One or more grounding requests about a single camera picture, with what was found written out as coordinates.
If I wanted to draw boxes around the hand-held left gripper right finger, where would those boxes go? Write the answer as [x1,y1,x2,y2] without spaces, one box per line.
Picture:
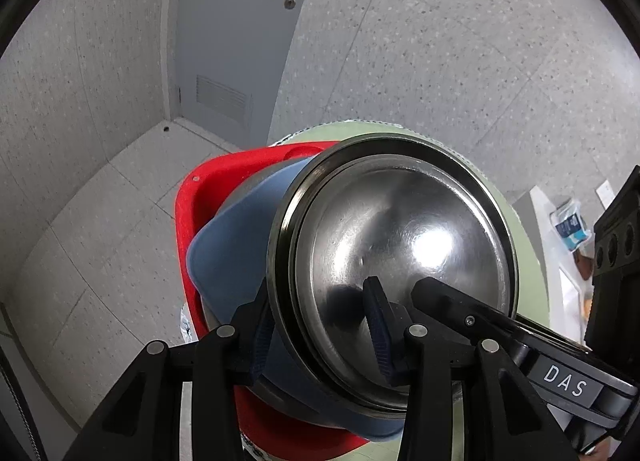
[362,275,584,461]

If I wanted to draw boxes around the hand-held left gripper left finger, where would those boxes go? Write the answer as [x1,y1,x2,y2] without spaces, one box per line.
[64,285,276,461]

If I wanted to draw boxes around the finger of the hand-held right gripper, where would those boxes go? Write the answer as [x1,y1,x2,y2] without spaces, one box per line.
[409,276,528,349]

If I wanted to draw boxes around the blue plastic bowl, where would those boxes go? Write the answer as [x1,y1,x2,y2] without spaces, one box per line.
[186,157,405,443]

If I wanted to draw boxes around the red plastic basin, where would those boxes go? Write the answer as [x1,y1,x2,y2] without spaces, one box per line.
[174,140,368,461]

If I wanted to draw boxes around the brown cloth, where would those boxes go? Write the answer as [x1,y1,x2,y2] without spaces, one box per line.
[572,250,597,282]

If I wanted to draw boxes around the blue tissue pack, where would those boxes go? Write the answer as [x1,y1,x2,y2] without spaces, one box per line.
[549,198,592,253]

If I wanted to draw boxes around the white vanity counter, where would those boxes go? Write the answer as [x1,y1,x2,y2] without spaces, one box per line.
[515,185,598,347]

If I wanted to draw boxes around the door vent grille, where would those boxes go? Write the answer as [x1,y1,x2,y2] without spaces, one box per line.
[195,74,252,130]

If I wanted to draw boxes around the grey door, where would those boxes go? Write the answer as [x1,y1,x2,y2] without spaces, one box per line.
[161,0,328,150]

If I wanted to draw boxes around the white wall outlet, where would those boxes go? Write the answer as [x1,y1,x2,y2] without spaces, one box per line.
[595,180,617,209]

